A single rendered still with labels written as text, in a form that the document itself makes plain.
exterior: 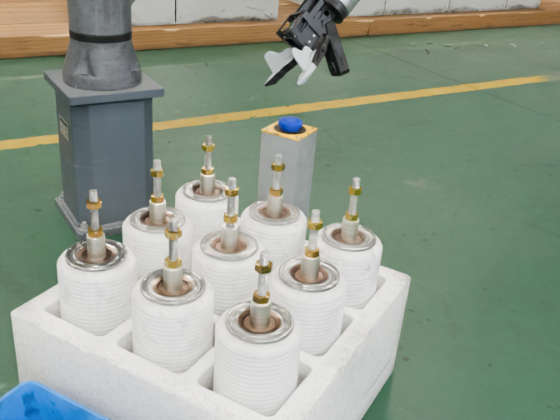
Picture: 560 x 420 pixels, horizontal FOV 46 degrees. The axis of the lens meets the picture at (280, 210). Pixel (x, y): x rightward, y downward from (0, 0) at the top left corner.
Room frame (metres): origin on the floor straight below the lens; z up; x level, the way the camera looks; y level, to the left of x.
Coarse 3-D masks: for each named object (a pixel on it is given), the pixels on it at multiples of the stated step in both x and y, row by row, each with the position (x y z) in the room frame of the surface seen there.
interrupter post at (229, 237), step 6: (222, 228) 0.75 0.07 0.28; (228, 228) 0.75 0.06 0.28; (234, 228) 0.75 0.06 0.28; (222, 234) 0.75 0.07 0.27; (228, 234) 0.74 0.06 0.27; (234, 234) 0.75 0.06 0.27; (222, 240) 0.75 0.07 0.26; (228, 240) 0.74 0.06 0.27; (234, 240) 0.75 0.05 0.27; (222, 246) 0.75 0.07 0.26; (228, 246) 0.74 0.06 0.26; (234, 246) 0.75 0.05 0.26
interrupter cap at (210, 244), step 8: (216, 232) 0.78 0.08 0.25; (240, 232) 0.79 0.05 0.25; (208, 240) 0.76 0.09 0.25; (216, 240) 0.76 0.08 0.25; (240, 240) 0.77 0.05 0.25; (248, 240) 0.77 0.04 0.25; (256, 240) 0.77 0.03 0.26; (208, 248) 0.74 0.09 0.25; (216, 248) 0.74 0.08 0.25; (240, 248) 0.75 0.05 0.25; (248, 248) 0.75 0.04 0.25; (256, 248) 0.75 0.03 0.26; (208, 256) 0.72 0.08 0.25; (216, 256) 0.72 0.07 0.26; (224, 256) 0.72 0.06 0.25; (232, 256) 0.73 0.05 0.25; (240, 256) 0.73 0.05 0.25; (248, 256) 0.73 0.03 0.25
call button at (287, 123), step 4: (280, 120) 1.04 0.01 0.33; (284, 120) 1.04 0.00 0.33; (288, 120) 1.04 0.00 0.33; (292, 120) 1.04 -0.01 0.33; (296, 120) 1.04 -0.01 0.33; (300, 120) 1.05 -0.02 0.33; (280, 124) 1.03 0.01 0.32; (284, 124) 1.03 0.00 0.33; (288, 124) 1.03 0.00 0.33; (292, 124) 1.03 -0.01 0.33; (296, 124) 1.03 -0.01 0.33; (300, 124) 1.03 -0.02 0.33; (284, 128) 1.03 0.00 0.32; (288, 128) 1.03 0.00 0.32; (292, 128) 1.03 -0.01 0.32; (296, 128) 1.03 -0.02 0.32
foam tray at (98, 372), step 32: (384, 288) 0.79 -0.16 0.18; (32, 320) 0.66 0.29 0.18; (128, 320) 0.67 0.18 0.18; (352, 320) 0.71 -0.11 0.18; (384, 320) 0.75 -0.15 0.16; (32, 352) 0.65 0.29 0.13; (64, 352) 0.63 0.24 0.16; (96, 352) 0.61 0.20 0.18; (128, 352) 0.61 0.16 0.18; (352, 352) 0.65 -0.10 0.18; (384, 352) 0.77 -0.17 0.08; (64, 384) 0.63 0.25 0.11; (96, 384) 0.61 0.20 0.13; (128, 384) 0.58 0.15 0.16; (160, 384) 0.56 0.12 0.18; (192, 384) 0.57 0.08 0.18; (320, 384) 0.59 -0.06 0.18; (352, 384) 0.67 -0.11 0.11; (128, 416) 0.58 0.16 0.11; (160, 416) 0.56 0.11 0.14; (192, 416) 0.54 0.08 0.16; (224, 416) 0.52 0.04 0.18; (256, 416) 0.53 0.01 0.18; (288, 416) 0.53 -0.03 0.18; (320, 416) 0.58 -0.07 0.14; (352, 416) 0.68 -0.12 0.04
